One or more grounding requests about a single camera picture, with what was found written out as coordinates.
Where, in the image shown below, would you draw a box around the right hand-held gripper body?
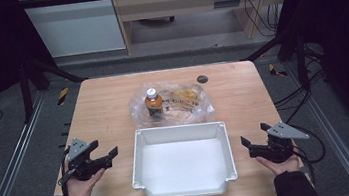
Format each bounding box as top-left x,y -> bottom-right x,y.
251,118 -> 313,166

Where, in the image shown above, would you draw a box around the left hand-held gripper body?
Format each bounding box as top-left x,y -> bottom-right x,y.
63,134 -> 108,183

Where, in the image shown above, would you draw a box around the black floor cables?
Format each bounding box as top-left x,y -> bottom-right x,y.
266,42 -> 334,126

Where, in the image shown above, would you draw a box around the person's left hand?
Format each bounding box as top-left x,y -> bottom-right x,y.
59,164 -> 109,196

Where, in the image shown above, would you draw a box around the yellow and black tape strip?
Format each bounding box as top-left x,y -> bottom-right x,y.
267,61 -> 289,79
56,87 -> 71,106

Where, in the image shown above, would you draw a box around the yellow packet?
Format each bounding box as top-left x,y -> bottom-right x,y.
170,86 -> 201,108

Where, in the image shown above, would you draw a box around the white plastic bin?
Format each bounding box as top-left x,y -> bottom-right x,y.
125,117 -> 240,196

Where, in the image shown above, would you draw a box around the orange bottle with white cap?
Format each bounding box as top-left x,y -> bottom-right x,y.
142,86 -> 167,120

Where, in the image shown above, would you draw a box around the black metal stand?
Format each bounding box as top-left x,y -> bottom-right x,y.
16,51 -> 93,124
238,26 -> 313,99

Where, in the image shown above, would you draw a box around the black hanging cables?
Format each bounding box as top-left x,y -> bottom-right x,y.
241,0 -> 285,41

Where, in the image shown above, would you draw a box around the white cabinet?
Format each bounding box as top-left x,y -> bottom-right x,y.
16,0 -> 127,63

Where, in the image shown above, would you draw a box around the left hand-held gripper cable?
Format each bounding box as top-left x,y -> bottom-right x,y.
55,146 -> 77,196

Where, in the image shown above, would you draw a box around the clear plastic bag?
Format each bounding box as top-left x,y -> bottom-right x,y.
126,74 -> 218,132

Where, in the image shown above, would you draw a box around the dark round table grommet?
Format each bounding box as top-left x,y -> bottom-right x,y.
196,74 -> 210,85

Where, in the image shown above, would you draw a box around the person's right hand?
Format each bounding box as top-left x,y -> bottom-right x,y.
255,150 -> 305,179

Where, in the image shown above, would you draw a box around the hand-held gripper cable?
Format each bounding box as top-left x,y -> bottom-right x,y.
55,146 -> 77,196
288,120 -> 331,189

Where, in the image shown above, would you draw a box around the right hand-held gripper cable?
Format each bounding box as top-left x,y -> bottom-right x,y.
288,120 -> 331,189

